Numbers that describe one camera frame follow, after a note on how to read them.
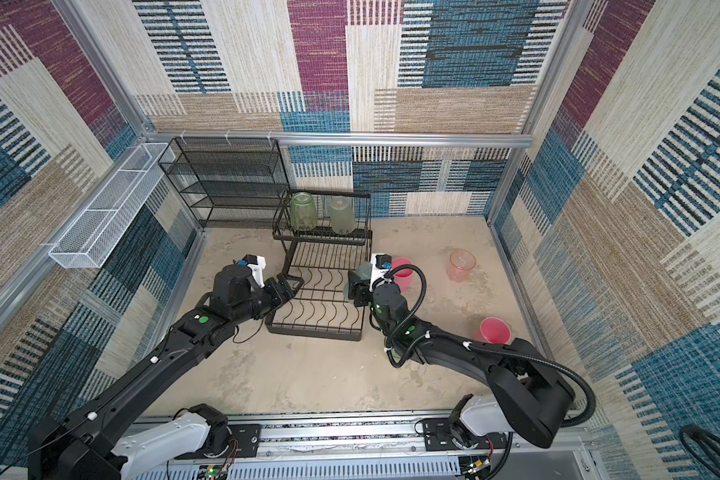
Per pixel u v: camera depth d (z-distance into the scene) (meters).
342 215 0.89
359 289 0.71
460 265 0.97
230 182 1.11
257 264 0.71
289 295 0.68
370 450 0.73
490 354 0.47
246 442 0.73
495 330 0.90
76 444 0.38
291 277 0.72
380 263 0.69
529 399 0.43
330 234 0.91
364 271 0.72
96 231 0.73
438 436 0.73
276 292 0.67
